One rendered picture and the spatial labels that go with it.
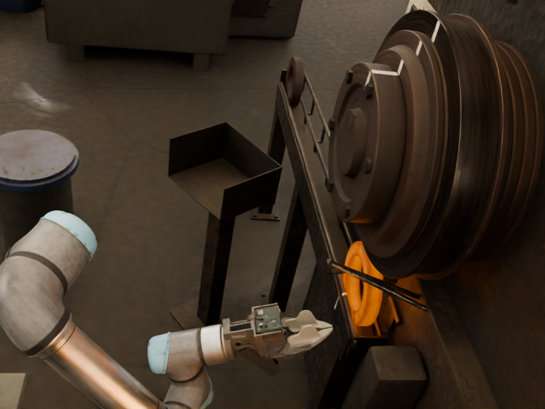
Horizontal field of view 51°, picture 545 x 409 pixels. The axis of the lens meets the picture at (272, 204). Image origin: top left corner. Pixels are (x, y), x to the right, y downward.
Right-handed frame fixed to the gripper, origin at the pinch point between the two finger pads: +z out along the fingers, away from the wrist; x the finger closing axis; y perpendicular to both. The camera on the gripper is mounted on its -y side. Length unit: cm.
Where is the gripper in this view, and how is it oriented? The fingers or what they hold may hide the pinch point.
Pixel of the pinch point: (326, 331)
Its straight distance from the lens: 117.2
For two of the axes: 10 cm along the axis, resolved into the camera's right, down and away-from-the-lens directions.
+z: 9.8, -1.8, -0.3
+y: -1.6, -7.4, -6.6
